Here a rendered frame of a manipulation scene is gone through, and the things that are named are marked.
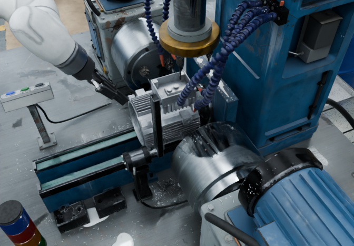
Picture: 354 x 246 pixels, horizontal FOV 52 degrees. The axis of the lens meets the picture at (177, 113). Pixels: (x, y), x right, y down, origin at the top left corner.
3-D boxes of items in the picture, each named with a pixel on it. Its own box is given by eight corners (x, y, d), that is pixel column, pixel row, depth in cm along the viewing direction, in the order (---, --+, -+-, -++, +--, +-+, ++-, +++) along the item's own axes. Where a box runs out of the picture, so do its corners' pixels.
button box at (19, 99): (53, 93, 135) (49, 80, 133) (55, 98, 129) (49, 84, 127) (6, 107, 131) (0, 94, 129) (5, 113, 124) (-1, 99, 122)
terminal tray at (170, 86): (183, 85, 127) (183, 69, 122) (196, 105, 120) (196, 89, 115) (151, 95, 124) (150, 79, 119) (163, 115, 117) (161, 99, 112)
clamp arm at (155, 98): (162, 148, 118) (158, 91, 99) (165, 155, 116) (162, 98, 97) (152, 152, 117) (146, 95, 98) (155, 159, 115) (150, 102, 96)
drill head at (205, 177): (225, 141, 130) (231, 91, 111) (295, 243, 104) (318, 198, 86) (160, 166, 123) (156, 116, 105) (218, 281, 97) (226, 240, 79)
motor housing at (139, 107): (179, 108, 141) (178, 70, 127) (200, 143, 129) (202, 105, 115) (130, 123, 136) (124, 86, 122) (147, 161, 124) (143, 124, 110)
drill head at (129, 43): (155, 42, 171) (152, -7, 153) (189, 90, 148) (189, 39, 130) (105, 57, 165) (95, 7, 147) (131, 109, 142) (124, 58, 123)
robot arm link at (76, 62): (71, 32, 102) (85, 45, 106) (47, 52, 103) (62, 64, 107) (79, 50, 96) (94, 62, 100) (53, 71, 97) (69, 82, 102)
